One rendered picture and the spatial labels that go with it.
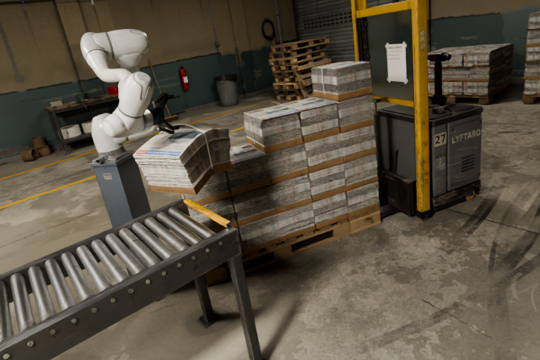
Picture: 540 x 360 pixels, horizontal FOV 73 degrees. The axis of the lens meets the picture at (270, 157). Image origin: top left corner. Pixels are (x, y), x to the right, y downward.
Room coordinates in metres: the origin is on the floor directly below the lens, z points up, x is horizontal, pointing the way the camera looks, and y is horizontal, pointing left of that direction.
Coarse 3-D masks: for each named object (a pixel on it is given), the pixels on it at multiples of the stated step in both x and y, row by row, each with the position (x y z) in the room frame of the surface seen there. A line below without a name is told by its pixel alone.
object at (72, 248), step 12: (180, 204) 1.81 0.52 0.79; (144, 216) 1.71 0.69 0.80; (156, 216) 1.73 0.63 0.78; (120, 228) 1.62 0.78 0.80; (168, 228) 1.75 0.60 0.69; (84, 240) 1.55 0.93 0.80; (60, 252) 1.47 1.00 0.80; (72, 252) 1.49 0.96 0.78; (24, 264) 1.42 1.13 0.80; (36, 264) 1.41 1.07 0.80; (60, 264) 1.45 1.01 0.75; (0, 276) 1.35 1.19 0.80; (24, 276) 1.37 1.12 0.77; (12, 300) 1.33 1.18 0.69
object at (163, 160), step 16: (144, 144) 1.75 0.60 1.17; (160, 144) 1.70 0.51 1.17; (176, 144) 1.65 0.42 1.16; (192, 144) 1.63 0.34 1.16; (144, 160) 1.65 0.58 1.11; (160, 160) 1.60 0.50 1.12; (176, 160) 1.55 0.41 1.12; (192, 160) 1.61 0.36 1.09; (160, 176) 1.66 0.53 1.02; (176, 176) 1.61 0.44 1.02; (192, 176) 1.60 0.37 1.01
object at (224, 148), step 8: (200, 128) 1.94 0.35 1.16; (208, 128) 1.92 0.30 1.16; (216, 128) 1.90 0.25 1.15; (216, 136) 1.79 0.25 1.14; (224, 136) 1.85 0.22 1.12; (216, 144) 1.78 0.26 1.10; (224, 144) 1.84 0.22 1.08; (216, 152) 1.78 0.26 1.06; (224, 152) 1.84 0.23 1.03; (216, 160) 1.78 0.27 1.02; (224, 160) 1.83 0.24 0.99
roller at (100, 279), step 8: (80, 248) 1.48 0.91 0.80; (80, 256) 1.42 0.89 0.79; (88, 256) 1.40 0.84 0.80; (88, 264) 1.33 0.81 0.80; (96, 264) 1.33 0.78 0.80; (88, 272) 1.30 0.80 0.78; (96, 272) 1.26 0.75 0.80; (96, 280) 1.21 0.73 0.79; (104, 280) 1.20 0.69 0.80; (104, 288) 1.14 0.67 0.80
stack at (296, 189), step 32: (256, 160) 2.30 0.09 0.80; (288, 160) 2.38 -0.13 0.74; (320, 160) 2.45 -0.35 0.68; (256, 192) 2.29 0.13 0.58; (288, 192) 2.36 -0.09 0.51; (320, 192) 2.44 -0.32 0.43; (256, 224) 2.27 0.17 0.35; (288, 224) 2.35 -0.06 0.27; (256, 256) 2.26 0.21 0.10; (288, 256) 2.34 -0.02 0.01
